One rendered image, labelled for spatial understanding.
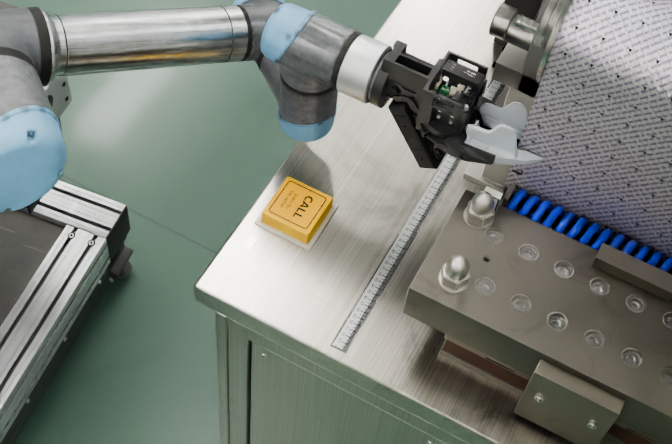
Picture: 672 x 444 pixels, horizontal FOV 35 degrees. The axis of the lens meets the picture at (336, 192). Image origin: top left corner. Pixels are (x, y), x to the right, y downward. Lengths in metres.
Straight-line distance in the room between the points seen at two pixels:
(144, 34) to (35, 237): 0.97
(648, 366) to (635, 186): 0.20
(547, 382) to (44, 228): 1.31
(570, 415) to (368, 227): 0.37
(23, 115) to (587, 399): 0.68
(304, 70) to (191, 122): 1.38
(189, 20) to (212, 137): 1.27
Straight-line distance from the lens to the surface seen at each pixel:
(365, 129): 1.50
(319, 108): 1.35
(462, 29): 1.65
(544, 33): 1.17
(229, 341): 1.43
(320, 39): 1.27
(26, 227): 2.26
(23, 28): 1.29
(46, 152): 1.18
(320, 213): 1.38
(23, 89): 1.21
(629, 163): 1.22
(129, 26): 1.34
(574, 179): 1.27
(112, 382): 2.30
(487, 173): 1.45
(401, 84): 1.26
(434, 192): 1.45
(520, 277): 1.24
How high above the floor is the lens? 2.07
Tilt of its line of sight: 55 degrees down
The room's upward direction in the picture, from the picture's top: 7 degrees clockwise
